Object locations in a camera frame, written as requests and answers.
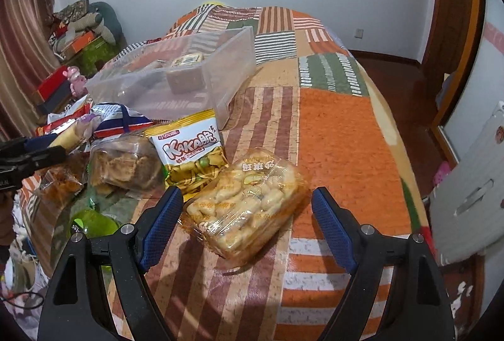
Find yellow roll cake pack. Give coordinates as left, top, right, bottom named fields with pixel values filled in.
left=49, top=113, right=102, bottom=153

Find red wafer snack pack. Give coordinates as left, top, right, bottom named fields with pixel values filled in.
left=34, top=102, right=92, bottom=136

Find green snack bag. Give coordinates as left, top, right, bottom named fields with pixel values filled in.
left=69, top=208, right=119, bottom=239

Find blue white snack bag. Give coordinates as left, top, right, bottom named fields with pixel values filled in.
left=90, top=104, right=154, bottom=139

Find clear bag ring cookies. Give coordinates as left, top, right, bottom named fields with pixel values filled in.
left=88, top=134, right=164, bottom=193

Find clear plastic storage bin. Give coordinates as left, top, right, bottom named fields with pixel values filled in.
left=86, top=26, right=256, bottom=129

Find long brown cracker pack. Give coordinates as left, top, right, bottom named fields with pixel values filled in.
left=141, top=59, right=168, bottom=71

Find Kaka yellow white snack bag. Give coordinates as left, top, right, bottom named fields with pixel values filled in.
left=144, top=109, right=229, bottom=201

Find square yellow cake pack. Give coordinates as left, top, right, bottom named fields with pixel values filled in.
left=167, top=52, right=205, bottom=94

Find clear bag of biscuits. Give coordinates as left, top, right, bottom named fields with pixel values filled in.
left=180, top=148, right=309, bottom=269

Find clear bag brown pastries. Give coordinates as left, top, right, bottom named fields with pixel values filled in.
left=37, top=164, right=85, bottom=208

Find left hand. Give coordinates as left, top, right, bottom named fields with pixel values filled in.
left=0, top=193, right=15, bottom=246

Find red box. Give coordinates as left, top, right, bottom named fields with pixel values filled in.
left=33, top=65, right=71, bottom=115

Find pink plush toy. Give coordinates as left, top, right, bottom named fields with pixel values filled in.
left=63, top=66, right=87, bottom=98

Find pile of cushions and boxes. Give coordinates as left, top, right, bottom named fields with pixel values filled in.
left=48, top=0, right=126, bottom=77

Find striped red gold curtain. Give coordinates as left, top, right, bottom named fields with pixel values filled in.
left=1, top=0, right=59, bottom=141

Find patchwork striped bedspread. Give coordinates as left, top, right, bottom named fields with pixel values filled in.
left=19, top=3, right=434, bottom=341

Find wooden door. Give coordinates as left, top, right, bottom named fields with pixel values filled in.
left=421, top=0, right=486, bottom=129

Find wall power socket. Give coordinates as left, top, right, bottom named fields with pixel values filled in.
left=354, top=29, right=364, bottom=39

